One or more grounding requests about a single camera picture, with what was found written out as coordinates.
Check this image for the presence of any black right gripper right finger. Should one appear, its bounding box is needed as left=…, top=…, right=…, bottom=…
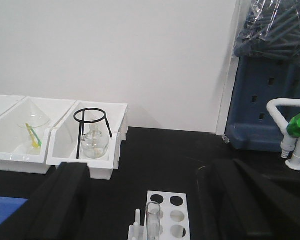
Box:
left=197, top=159, right=300, bottom=240

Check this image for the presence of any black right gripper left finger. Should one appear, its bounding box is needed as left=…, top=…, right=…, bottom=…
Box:
left=16, top=162, right=89, bottom=240

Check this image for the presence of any clear glass test tube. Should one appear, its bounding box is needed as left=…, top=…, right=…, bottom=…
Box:
left=145, top=201, right=161, bottom=240

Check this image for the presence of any white test tube rack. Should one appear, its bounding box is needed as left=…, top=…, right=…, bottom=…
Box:
left=127, top=191, right=191, bottom=240

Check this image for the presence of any grey-blue pegboard drying rack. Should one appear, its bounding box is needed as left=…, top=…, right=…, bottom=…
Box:
left=225, top=57, right=300, bottom=152

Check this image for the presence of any blue plastic tray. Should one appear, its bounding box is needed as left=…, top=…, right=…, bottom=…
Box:
left=0, top=196, right=28, bottom=240

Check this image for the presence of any right white storage bin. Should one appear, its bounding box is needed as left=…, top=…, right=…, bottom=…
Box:
left=46, top=100, right=128, bottom=180

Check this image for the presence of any white storage bin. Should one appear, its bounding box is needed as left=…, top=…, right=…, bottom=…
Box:
left=0, top=96, right=75, bottom=174
left=46, top=100, right=128, bottom=180
left=0, top=94, right=26, bottom=123

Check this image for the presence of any round glass flask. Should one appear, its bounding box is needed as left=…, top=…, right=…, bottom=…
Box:
left=80, top=123, right=109, bottom=159

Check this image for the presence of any middle white storage bin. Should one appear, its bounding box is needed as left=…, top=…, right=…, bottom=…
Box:
left=0, top=96, right=75, bottom=174

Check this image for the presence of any white lab faucet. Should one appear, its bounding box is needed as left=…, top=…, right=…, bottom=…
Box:
left=266, top=98, right=300, bottom=171

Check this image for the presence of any left white storage bin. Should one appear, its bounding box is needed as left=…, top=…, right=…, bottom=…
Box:
left=0, top=94, right=26, bottom=123

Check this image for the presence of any plastic bag of pegs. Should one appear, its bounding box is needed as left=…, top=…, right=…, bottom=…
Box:
left=234, top=0, right=300, bottom=67

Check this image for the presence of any black wire tripod stand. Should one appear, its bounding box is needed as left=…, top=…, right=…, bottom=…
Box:
left=73, top=107, right=113, bottom=159

